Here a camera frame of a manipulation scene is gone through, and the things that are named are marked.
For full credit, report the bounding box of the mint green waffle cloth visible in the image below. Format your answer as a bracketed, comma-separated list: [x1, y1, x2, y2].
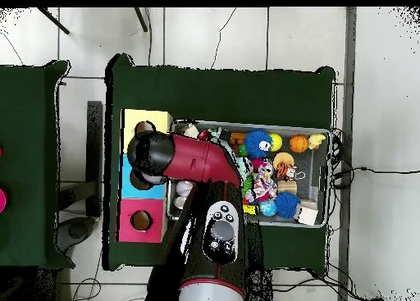
[235, 156, 253, 181]

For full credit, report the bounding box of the toy hamburger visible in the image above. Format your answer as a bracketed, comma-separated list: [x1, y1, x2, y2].
[272, 151, 295, 171]

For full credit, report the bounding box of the shallow wire mesh bin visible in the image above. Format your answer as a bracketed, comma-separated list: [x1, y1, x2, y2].
[166, 119, 331, 229]

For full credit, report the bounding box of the blue spiky ball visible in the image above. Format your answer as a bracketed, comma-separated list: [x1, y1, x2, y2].
[274, 191, 302, 220]

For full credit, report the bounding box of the orange toy basketball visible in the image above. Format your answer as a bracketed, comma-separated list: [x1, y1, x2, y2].
[289, 134, 310, 153]

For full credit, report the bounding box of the dark green side table cloth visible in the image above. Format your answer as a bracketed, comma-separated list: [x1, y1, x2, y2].
[0, 59, 75, 270]

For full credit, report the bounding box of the dark green tablecloth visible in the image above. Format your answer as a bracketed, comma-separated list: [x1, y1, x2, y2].
[103, 52, 336, 271]

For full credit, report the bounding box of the pale lavender ball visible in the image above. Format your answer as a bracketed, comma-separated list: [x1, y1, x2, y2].
[176, 180, 194, 198]

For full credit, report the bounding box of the cream yellow waffle cloth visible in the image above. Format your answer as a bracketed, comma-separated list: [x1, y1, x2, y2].
[182, 123, 200, 139]

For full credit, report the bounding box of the wooden box with three holes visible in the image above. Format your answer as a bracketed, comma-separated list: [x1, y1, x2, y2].
[116, 108, 174, 244]

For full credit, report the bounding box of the yellow foam bone toy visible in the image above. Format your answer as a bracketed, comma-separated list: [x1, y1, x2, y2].
[308, 133, 327, 150]

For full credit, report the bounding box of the plain wooden cube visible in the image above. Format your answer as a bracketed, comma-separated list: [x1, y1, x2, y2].
[294, 206, 319, 226]

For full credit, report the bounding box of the black power cable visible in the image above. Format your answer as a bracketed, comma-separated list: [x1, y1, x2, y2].
[331, 165, 420, 184]

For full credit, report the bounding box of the blue fuzzy monster toy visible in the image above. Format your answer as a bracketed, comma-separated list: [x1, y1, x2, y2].
[244, 129, 274, 159]

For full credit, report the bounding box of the grey round stand base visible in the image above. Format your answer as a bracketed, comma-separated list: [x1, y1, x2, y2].
[56, 216, 97, 253]

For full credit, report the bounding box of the yellow smooth ball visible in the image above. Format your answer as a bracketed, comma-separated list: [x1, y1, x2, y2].
[269, 132, 284, 152]

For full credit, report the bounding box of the black tripod leg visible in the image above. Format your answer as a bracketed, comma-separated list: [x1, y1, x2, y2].
[36, 7, 71, 35]
[133, 7, 149, 33]

